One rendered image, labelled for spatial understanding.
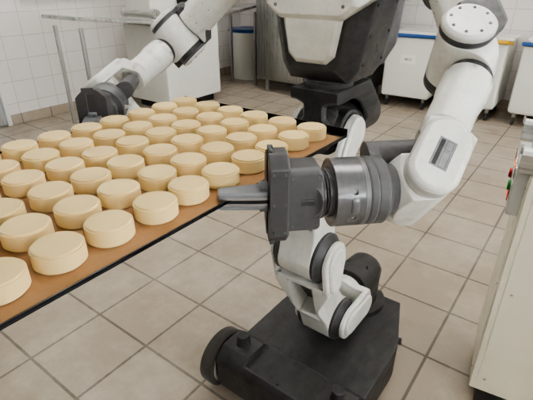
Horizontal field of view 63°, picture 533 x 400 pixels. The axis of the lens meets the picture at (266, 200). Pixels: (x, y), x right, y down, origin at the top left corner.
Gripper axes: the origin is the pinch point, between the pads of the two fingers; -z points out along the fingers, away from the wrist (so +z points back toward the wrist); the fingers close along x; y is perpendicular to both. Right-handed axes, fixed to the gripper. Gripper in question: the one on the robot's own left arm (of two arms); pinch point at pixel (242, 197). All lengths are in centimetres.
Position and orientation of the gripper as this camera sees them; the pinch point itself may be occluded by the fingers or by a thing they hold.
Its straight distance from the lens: 54.3
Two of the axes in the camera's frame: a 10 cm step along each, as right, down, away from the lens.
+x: 0.0, -8.9, -4.5
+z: 9.9, -0.6, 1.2
